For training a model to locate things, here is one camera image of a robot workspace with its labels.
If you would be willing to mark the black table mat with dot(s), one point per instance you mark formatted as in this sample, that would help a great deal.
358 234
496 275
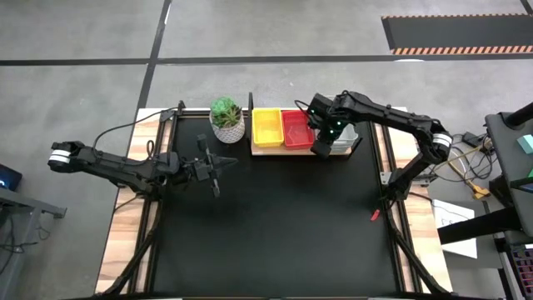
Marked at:
270 250

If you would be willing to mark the black device with blue light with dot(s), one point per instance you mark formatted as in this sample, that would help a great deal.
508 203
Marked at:
8 177

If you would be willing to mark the wooden shelf with black frame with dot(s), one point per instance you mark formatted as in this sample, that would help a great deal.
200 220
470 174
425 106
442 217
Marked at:
270 151

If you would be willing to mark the gray side desk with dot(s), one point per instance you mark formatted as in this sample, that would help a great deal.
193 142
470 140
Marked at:
16 204

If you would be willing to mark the small red tag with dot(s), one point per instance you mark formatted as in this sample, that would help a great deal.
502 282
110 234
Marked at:
375 215

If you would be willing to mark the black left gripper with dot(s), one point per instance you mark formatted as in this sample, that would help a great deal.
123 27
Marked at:
202 168

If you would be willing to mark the black aluminium table frame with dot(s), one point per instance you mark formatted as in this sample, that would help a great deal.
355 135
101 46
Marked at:
166 118

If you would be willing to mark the white paper sheet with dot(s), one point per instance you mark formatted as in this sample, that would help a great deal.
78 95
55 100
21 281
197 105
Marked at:
456 250

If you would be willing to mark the black equipment cart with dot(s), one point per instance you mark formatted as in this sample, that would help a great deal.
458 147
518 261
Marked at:
504 158

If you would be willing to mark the succulent in patterned white pot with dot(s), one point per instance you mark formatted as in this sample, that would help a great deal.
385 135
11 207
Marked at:
228 131

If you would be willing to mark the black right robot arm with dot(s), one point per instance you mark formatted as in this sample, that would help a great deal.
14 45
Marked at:
387 113

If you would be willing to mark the backlit black keyboard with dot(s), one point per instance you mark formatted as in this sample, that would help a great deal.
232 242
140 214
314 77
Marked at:
522 264

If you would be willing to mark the black power adapter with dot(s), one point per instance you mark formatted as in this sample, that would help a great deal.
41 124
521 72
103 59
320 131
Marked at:
472 138

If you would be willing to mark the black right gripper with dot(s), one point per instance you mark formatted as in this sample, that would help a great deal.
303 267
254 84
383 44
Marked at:
327 121

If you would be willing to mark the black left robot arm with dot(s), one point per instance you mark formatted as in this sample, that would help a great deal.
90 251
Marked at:
112 165

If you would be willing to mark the teal box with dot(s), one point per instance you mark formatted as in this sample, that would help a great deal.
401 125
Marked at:
526 143

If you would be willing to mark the hazard striped black floor mat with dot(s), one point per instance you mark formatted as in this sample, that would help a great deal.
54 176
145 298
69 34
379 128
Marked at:
458 31

